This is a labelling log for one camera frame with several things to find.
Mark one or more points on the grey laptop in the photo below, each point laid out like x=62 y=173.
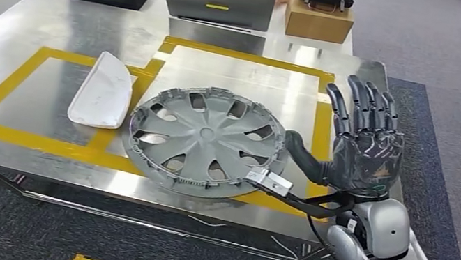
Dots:
x=214 y=0

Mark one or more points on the brown cardboard box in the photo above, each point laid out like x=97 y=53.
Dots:
x=318 y=24

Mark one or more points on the white plastic shell part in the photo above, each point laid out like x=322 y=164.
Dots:
x=103 y=93

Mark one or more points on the grey plastic wheel cover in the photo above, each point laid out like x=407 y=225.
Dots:
x=206 y=134

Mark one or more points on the stainless steel workbench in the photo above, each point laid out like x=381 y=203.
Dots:
x=65 y=26

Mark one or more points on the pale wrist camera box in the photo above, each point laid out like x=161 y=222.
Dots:
x=271 y=181

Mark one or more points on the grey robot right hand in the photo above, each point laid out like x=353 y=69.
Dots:
x=366 y=161

